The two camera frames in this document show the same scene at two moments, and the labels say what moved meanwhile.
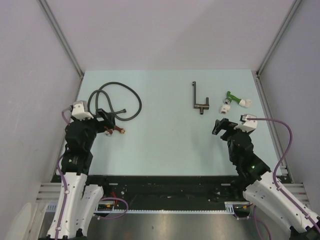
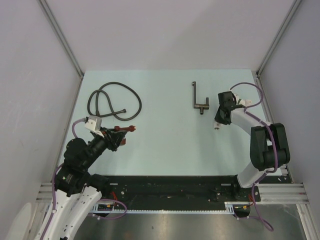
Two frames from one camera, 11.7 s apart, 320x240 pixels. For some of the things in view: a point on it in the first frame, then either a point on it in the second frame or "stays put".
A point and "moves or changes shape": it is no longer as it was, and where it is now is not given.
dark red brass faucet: (109, 131) moves or changes shape
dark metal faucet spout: (199, 106) stays put
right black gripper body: (233, 158) -> (218, 117)
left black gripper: (108, 122) -> (112, 138)
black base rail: (167, 193) stays put
